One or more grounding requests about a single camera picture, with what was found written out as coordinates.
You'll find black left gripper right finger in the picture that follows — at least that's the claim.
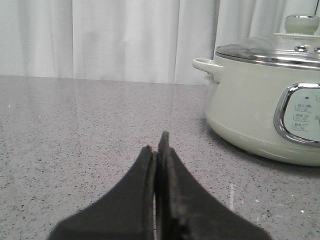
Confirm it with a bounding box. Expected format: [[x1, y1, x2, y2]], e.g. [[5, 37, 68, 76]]
[[155, 131, 271, 240]]

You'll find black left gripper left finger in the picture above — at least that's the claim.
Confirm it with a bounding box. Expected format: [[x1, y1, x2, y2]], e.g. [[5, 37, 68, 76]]
[[48, 146, 157, 240]]

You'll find glass pot lid with knob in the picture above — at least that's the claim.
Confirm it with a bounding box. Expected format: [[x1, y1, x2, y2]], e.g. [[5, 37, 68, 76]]
[[215, 14, 320, 71]]

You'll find pale green electric cooking pot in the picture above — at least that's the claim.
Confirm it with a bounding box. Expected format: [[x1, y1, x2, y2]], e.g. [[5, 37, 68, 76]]
[[192, 56, 320, 166]]

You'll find white pleated curtain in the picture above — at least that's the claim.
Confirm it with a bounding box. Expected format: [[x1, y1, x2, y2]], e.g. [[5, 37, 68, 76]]
[[0, 0, 320, 85]]

